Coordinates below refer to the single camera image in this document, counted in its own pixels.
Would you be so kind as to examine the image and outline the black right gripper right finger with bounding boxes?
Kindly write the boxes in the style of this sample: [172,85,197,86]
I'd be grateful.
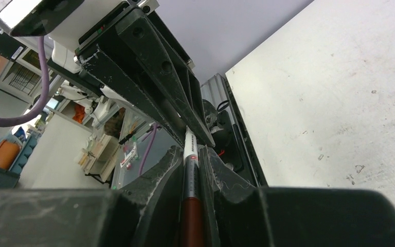
[199,146,395,246]

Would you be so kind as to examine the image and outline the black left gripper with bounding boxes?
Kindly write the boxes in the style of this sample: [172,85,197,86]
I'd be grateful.
[76,7,215,147]

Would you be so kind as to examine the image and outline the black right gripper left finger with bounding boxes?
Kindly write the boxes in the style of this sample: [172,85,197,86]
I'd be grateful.
[0,146,184,246]

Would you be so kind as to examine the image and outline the white whiteboard marker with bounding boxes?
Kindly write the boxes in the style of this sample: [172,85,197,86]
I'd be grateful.
[179,128,205,246]

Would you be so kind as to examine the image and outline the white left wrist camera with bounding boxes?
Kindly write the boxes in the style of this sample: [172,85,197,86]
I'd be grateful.
[0,1,159,50]

